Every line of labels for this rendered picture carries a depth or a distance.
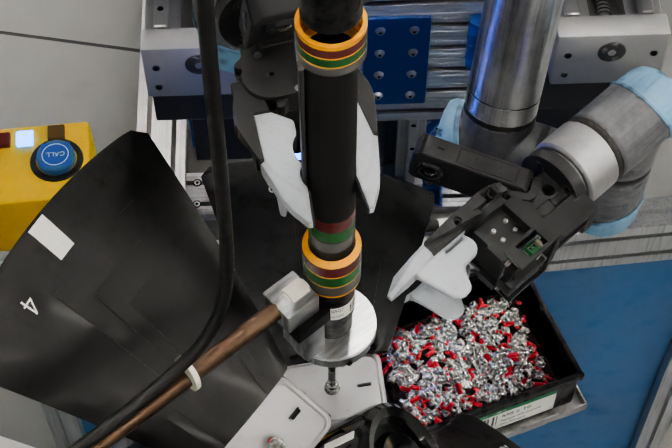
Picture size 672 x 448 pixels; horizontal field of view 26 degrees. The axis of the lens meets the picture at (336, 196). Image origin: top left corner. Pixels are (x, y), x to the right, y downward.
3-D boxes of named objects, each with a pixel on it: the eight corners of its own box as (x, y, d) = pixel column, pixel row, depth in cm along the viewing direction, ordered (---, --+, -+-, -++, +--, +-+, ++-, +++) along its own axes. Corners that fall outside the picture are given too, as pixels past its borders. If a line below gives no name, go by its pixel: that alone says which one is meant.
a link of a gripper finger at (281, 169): (316, 262, 101) (299, 156, 106) (315, 214, 96) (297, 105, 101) (271, 268, 100) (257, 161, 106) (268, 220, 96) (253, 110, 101)
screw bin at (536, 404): (400, 469, 161) (402, 442, 155) (344, 344, 170) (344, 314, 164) (577, 404, 165) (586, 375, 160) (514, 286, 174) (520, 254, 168)
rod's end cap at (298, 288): (294, 318, 107) (294, 305, 105) (277, 301, 107) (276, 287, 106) (315, 303, 107) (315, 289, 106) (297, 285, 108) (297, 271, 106)
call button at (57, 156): (38, 180, 152) (35, 170, 150) (38, 149, 154) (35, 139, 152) (76, 176, 152) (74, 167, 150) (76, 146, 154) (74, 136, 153)
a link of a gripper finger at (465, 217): (437, 246, 128) (504, 193, 132) (424, 235, 128) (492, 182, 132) (428, 273, 132) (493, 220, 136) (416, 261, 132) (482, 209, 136)
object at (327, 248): (329, 262, 103) (329, 252, 102) (298, 232, 104) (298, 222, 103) (364, 235, 104) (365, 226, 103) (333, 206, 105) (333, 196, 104)
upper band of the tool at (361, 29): (327, 91, 86) (327, 59, 83) (280, 49, 88) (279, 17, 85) (381, 54, 87) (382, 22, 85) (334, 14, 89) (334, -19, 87)
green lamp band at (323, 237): (329, 252, 102) (329, 242, 101) (298, 222, 103) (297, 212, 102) (365, 225, 103) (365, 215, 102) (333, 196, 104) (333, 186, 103)
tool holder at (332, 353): (308, 400, 112) (306, 338, 104) (250, 340, 115) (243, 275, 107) (394, 332, 115) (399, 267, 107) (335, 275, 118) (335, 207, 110)
